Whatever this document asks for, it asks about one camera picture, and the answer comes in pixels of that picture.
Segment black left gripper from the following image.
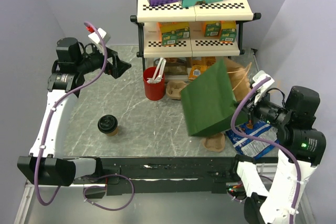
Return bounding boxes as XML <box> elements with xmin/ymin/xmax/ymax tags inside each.
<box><xmin>76</xmin><ymin>43</ymin><xmax>131</xmax><ymax>78</ymax></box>

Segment green paper bag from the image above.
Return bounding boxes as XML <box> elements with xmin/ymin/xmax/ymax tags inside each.
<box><xmin>181</xmin><ymin>58</ymin><xmax>251</xmax><ymax>137</ymax></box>

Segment brown cardboard cup carrier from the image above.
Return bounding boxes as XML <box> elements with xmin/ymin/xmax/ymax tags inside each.
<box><xmin>201</xmin><ymin>133</ymin><xmax>225</xmax><ymax>153</ymax></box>

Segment black plastic cup lid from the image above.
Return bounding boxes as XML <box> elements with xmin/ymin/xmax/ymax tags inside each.
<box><xmin>98</xmin><ymin>114</ymin><xmax>118</xmax><ymax>134</ymax></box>

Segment brown paper coffee cup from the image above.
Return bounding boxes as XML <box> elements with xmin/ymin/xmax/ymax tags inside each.
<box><xmin>106</xmin><ymin>126</ymin><xmax>119</xmax><ymax>136</ymax></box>

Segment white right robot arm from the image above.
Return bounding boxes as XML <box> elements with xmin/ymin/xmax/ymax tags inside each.
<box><xmin>229</xmin><ymin>83</ymin><xmax>327</xmax><ymax>223</ymax></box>

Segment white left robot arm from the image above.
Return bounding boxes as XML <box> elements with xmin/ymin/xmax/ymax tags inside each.
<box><xmin>17</xmin><ymin>37</ymin><xmax>131</xmax><ymax>186</ymax></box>

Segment white wrapped straws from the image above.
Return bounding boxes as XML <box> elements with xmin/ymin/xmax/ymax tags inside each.
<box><xmin>147</xmin><ymin>58</ymin><xmax>166</xmax><ymax>84</ymax></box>

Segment red plastic cup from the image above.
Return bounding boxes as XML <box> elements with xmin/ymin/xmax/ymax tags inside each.
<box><xmin>143</xmin><ymin>67</ymin><xmax>165</xmax><ymax>101</ymax></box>

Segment blue chips bag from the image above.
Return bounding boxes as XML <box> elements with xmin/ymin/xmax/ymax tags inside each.
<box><xmin>225</xmin><ymin>121</ymin><xmax>279</xmax><ymax>159</ymax></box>

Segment brown snack bag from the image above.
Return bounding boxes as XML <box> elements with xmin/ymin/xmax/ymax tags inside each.
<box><xmin>164</xmin><ymin>58</ymin><xmax>188</xmax><ymax>76</ymax></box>

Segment spare brown cup carriers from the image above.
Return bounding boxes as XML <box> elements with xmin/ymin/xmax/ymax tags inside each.
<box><xmin>166</xmin><ymin>81</ymin><xmax>187</xmax><ymax>100</ymax></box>

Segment green yellow box left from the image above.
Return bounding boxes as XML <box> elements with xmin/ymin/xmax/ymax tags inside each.
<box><xmin>159</xmin><ymin>22</ymin><xmax>190</xmax><ymax>46</ymax></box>

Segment green yellow box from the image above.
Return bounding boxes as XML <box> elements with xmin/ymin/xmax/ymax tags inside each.
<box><xmin>159</xmin><ymin>22</ymin><xmax>190</xmax><ymax>46</ymax></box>
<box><xmin>202</xmin><ymin>21</ymin><xmax>237</xmax><ymax>42</ymax></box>

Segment orange snack bag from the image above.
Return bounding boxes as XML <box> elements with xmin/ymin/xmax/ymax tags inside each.
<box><xmin>188</xmin><ymin>57</ymin><xmax>216</xmax><ymax>81</ymax></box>

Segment green yellow box right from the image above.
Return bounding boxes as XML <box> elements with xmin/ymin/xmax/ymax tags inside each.
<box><xmin>202</xmin><ymin>21</ymin><xmax>237</xmax><ymax>42</ymax></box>

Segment cream black shelf rack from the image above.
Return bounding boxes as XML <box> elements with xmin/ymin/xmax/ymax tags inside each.
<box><xmin>130</xmin><ymin>0</ymin><xmax>261</xmax><ymax>70</ymax></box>

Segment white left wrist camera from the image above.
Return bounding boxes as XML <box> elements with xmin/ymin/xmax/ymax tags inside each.
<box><xmin>84</xmin><ymin>22</ymin><xmax>111</xmax><ymax>53</ymax></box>

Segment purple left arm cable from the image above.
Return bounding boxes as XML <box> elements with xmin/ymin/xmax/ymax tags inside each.
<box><xmin>34</xmin><ymin>21</ymin><xmax>108</xmax><ymax>206</ymax></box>

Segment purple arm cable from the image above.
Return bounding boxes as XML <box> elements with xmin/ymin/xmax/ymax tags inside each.
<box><xmin>34</xmin><ymin>21</ymin><xmax>108</xmax><ymax>206</ymax></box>
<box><xmin>230</xmin><ymin>76</ymin><xmax>302</xmax><ymax>209</ymax></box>

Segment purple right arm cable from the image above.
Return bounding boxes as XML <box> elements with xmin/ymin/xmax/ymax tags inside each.
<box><xmin>230</xmin><ymin>76</ymin><xmax>302</xmax><ymax>209</ymax></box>

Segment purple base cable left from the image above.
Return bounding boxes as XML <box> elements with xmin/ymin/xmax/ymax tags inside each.
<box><xmin>82</xmin><ymin>173</ymin><xmax>135</xmax><ymax>211</ymax></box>

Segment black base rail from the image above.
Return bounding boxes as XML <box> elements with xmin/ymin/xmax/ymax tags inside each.
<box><xmin>65</xmin><ymin>156</ymin><xmax>279</xmax><ymax>196</ymax></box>

